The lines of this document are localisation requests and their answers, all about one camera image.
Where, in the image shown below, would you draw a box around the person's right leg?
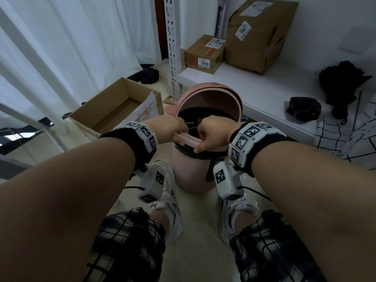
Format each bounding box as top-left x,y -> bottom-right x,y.
235,213 -> 256,232

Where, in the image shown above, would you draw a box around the black white marker wristband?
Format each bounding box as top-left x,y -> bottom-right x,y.
228,121 -> 297,177
99,121 -> 159,172

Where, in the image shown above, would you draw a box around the small brown cardboard box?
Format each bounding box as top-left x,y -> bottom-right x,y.
184,34 -> 227,75

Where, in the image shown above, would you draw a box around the pink bin lid ring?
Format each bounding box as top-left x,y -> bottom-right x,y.
164,82 -> 244,152

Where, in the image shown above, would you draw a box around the person's left leg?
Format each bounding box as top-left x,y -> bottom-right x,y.
148,210 -> 171,232

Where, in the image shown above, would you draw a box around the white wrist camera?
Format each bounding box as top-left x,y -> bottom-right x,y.
213,161 -> 244,201
134,163 -> 166,203

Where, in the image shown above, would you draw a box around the white metal shelf rack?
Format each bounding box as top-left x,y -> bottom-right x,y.
163,0 -> 376,146

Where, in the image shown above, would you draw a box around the open cardboard box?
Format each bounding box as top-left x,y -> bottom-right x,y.
68,77 -> 165,138

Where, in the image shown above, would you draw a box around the person's left forearm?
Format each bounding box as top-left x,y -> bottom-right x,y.
0,137 -> 136,282

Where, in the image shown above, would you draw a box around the person's right forearm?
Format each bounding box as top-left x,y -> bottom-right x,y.
251,141 -> 376,282

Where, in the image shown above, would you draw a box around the person's left hand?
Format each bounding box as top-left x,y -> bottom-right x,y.
144,115 -> 188,144

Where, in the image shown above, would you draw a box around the white wall plate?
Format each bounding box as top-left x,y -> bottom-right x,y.
337,25 -> 376,55

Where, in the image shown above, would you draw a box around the black drawstring trash bag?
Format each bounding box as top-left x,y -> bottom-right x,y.
176,107 -> 235,183

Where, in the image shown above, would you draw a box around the large brown cardboard box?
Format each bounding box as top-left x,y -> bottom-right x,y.
224,0 -> 300,75

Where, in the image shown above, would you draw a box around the glossy black trash bag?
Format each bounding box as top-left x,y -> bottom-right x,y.
286,96 -> 322,122

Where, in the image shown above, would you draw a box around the white sneaker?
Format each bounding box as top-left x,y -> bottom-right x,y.
146,160 -> 183,243
219,193 -> 260,244

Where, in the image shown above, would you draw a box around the white metal frame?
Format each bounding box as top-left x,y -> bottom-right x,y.
0,8 -> 80,153

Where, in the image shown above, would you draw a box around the black white plaid trousers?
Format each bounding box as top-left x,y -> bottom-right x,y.
83,207 -> 327,282

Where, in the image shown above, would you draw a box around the person's right hand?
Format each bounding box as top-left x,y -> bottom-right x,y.
193,115 -> 246,153

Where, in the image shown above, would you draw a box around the black glossy board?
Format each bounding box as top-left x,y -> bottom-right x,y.
0,126 -> 53,156

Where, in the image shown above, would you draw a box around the person's leg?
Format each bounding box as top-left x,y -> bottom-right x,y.
235,213 -> 256,232
148,210 -> 171,232

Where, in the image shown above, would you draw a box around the white sheer curtain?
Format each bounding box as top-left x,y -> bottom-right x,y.
0,0 -> 162,121

